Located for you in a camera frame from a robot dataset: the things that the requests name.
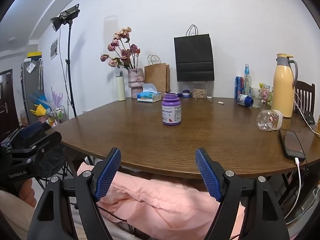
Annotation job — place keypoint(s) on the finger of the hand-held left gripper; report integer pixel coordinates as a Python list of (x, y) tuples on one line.
[(31, 130), (47, 141)]

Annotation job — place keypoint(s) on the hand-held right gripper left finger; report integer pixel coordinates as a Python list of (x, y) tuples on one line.
[(108, 173)]

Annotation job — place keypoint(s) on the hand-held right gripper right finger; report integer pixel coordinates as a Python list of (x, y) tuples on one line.
[(208, 176)]

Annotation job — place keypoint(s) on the person's left forearm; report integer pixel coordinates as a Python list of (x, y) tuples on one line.
[(12, 216)]

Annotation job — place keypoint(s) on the person's left hand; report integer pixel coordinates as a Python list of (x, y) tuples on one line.
[(28, 192)]

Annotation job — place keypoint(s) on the black fabric stool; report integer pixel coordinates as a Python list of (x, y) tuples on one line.
[(51, 163)]

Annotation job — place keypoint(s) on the dark brown door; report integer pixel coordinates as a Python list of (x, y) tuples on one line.
[(8, 100)]

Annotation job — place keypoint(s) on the grey refrigerator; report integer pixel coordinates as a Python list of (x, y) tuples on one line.
[(31, 80)]

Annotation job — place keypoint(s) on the pink blanket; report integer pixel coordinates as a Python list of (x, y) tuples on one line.
[(162, 200)]

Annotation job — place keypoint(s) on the yellow box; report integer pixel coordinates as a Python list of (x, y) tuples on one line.
[(34, 54)]

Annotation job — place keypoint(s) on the purple pill bottle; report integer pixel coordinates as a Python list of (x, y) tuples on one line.
[(171, 110)]

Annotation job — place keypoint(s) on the white bottle with blue cap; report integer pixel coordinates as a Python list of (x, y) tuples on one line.
[(244, 100)]

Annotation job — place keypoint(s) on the small blue-lidded jar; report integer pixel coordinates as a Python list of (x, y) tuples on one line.
[(186, 94)]

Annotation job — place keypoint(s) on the clear grain container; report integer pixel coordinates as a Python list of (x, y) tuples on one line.
[(199, 91)]

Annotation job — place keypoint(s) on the blue tissue box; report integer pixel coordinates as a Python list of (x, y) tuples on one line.
[(149, 97)]

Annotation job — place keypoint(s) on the white thermos bottle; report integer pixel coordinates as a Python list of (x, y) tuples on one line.
[(121, 87)]

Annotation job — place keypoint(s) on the black smartphone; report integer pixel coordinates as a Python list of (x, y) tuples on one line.
[(292, 143)]

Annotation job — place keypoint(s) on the clear drinking glass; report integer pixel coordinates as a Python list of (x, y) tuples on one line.
[(255, 98)]

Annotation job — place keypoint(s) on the red and blue can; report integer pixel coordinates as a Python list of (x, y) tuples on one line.
[(239, 87)]

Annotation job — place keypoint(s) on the pink stone vase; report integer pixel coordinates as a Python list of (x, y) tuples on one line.
[(135, 81)]

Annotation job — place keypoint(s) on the colourful snack packets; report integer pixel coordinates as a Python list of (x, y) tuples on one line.
[(265, 93)]

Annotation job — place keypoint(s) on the glass bottle with blue cap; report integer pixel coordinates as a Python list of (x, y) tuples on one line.
[(247, 81)]

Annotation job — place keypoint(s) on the brown paper bag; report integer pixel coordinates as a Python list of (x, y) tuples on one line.
[(156, 76)]

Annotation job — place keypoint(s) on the yellow thermos jug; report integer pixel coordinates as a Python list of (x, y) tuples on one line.
[(282, 90)]

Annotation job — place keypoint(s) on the black power adapter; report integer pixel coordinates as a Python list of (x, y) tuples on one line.
[(310, 118)]

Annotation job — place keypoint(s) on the dried pink roses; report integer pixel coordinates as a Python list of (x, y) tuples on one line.
[(125, 53)]

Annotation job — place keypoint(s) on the black paper bag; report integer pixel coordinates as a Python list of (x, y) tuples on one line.
[(194, 57)]

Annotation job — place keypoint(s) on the studio light on stand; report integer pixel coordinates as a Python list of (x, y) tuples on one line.
[(68, 13)]

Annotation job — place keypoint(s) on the dark wooden chair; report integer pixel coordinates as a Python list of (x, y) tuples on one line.
[(305, 91)]

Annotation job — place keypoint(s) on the white wall panel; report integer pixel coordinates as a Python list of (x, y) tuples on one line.
[(54, 49)]

